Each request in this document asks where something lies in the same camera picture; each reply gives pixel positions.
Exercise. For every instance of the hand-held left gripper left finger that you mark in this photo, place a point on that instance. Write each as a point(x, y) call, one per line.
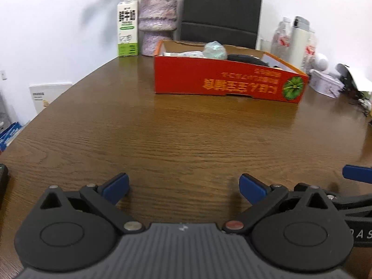
point(117, 184)

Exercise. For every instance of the black and white device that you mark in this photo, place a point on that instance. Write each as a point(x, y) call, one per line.
point(357, 78)

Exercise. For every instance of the white carton box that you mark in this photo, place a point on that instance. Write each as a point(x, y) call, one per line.
point(49, 96)

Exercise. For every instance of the white thermos bottle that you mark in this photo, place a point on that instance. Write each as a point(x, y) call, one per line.
point(299, 46)

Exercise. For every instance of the white patterned tin box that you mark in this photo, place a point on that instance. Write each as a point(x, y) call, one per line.
point(325, 84)

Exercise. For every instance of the black paper bag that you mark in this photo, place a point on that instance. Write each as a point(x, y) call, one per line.
point(221, 5)

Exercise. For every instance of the black flat device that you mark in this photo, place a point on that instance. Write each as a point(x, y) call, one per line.
point(3, 183)

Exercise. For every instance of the red cardboard box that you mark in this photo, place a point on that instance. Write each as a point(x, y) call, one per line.
point(186, 75)

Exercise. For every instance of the wooden desktop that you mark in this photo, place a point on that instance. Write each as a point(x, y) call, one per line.
point(174, 136)

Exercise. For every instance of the blue and white packets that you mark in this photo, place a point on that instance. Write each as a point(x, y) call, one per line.
point(10, 133)

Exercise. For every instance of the clear drinking glass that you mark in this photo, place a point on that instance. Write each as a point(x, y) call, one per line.
point(266, 46)

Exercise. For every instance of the white green milk carton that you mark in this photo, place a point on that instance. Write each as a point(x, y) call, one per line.
point(128, 35)

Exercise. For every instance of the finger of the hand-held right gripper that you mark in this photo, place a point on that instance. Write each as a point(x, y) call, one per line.
point(354, 202)
point(359, 173)

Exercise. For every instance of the clear water bottle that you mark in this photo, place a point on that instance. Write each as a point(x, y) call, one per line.
point(281, 40)
point(311, 52)

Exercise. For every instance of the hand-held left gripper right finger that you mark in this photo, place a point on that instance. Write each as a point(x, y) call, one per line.
point(251, 187)

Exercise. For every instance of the white round toy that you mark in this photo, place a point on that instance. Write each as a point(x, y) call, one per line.
point(319, 62)

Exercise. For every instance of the white wipes canister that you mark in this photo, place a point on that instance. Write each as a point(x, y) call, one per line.
point(186, 54)

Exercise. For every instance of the purple textured vase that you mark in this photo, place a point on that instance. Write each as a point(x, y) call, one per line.
point(157, 14)

